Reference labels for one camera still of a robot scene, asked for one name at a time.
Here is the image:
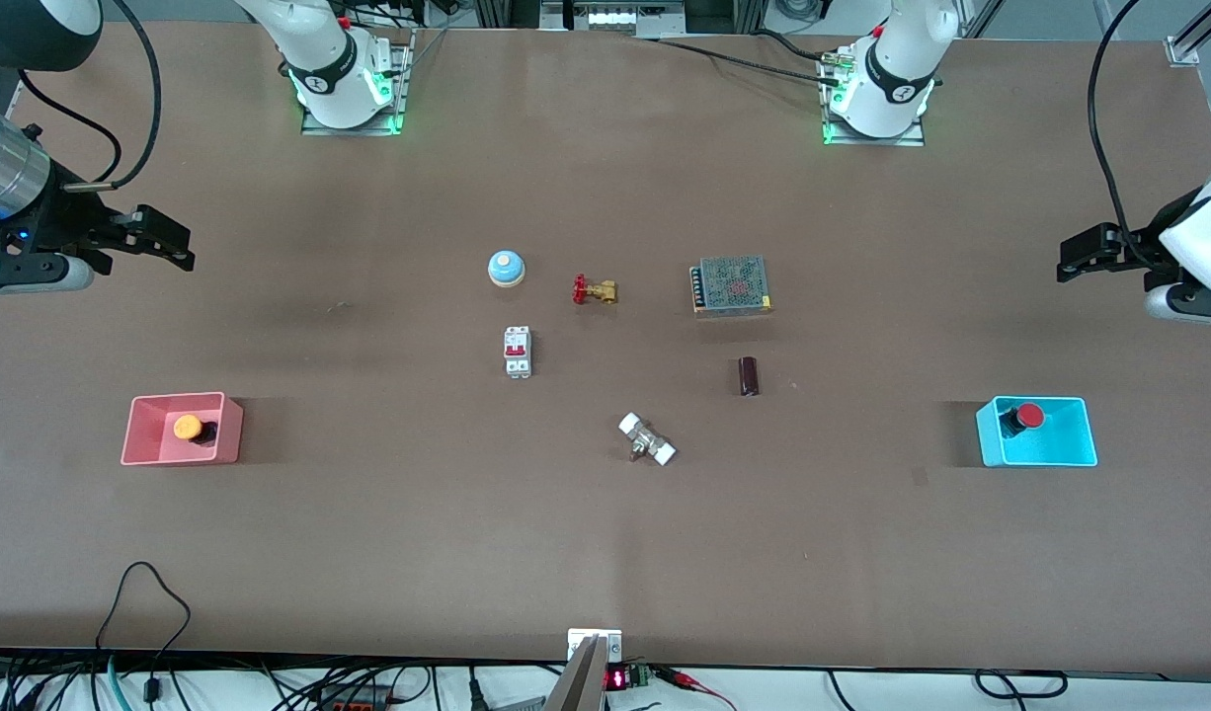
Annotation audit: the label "black cable to arm base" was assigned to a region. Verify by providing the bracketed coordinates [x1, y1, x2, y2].
[653, 28, 846, 84]

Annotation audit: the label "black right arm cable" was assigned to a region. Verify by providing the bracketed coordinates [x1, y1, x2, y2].
[17, 0, 164, 192]

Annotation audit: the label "metal mesh power supply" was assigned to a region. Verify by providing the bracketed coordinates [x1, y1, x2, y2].
[689, 255, 774, 317]

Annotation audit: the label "grey metal camera bracket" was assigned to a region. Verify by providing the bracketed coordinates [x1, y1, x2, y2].
[542, 628, 625, 711]

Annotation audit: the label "pink plastic bin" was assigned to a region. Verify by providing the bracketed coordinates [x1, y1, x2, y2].
[121, 392, 245, 467]

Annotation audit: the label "cyan plastic bin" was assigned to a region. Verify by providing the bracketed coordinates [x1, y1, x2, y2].
[975, 396, 1099, 469]

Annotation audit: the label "aluminium frame profile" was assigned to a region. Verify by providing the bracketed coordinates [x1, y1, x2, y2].
[1166, 0, 1211, 68]

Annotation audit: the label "white box with sockets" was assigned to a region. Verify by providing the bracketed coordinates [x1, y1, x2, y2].
[566, 0, 687, 39]

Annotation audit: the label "red clip lead wire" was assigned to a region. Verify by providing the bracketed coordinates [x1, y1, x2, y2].
[655, 666, 740, 711]

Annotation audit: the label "black coiled cable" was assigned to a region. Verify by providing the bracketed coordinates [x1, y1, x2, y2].
[973, 669, 1069, 701]

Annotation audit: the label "thin black looped cable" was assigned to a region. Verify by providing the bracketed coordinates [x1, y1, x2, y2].
[94, 561, 194, 704]

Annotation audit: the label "brass fitting white ends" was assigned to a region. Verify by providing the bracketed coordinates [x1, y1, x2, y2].
[617, 412, 679, 468]

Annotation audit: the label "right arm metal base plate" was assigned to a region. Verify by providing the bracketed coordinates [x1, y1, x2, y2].
[300, 28, 416, 137]

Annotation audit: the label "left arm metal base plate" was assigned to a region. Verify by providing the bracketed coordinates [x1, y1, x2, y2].
[821, 49, 928, 148]

